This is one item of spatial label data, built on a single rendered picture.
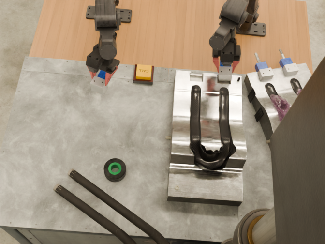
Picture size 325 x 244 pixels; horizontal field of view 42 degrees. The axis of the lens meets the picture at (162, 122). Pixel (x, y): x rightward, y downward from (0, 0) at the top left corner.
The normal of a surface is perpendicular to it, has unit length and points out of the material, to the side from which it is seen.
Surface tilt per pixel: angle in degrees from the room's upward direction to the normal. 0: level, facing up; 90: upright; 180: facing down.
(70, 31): 0
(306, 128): 90
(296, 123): 90
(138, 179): 0
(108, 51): 65
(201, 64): 0
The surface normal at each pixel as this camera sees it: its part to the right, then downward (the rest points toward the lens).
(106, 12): 0.07, -0.19
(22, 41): 0.05, -0.45
